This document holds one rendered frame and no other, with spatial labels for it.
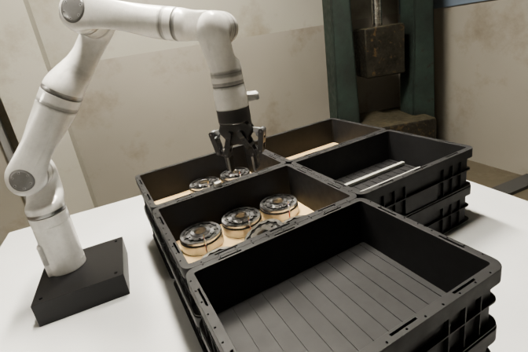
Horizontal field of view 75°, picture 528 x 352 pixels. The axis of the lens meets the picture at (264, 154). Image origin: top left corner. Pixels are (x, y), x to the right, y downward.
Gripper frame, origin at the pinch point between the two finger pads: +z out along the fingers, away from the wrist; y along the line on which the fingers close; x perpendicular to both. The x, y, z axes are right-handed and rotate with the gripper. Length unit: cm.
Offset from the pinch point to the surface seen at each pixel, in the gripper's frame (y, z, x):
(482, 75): 113, 27, 240
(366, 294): 27.7, 17.6, -20.7
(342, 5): 12, -41, 214
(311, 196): 13.8, 13.5, 9.2
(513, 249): 62, 31, 13
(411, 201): 38.2, 15.0, 9.2
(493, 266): 46, 7, -25
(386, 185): 32.5, 7.8, 3.1
